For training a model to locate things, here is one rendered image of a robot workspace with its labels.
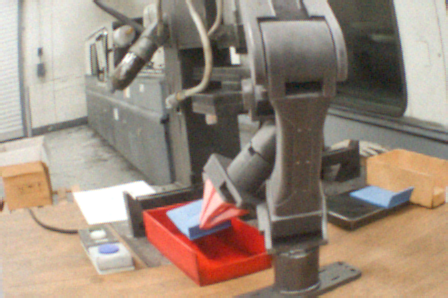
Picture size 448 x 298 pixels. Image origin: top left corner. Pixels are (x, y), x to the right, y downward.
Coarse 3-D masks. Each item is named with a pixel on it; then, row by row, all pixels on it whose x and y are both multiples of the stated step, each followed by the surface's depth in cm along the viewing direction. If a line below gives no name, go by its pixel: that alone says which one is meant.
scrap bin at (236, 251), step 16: (160, 208) 100; (144, 224) 99; (160, 224) 100; (240, 224) 89; (160, 240) 92; (176, 240) 83; (192, 240) 98; (208, 240) 97; (224, 240) 96; (240, 240) 90; (256, 240) 85; (176, 256) 85; (192, 256) 78; (208, 256) 89; (224, 256) 89; (240, 256) 88; (256, 256) 81; (192, 272) 79; (208, 272) 78; (224, 272) 79; (240, 272) 80; (256, 272) 81
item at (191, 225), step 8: (200, 200) 101; (176, 208) 99; (184, 208) 99; (192, 208) 98; (200, 208) 97; (176, 216) 96; (184, 216) 95; (192, 216) 94; (216, 216) 86; (184, 224) 92; (192, 224) 85; (200, 224) 85; (224, 224) 87; (192, 232) 85; (200, 232) 86; (208, 232) 87
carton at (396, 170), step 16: (368, 160) 114; (384, 160) 117; (400, 160) 119; (416, 160) 112; (432, 160) 107; (368, 176) 114; (384, 176) 109; (400, 176) 103; (416, 176) 98; (432, 176) 93; (416, 192) 98; (432, 192) 93; (432, 208) 94
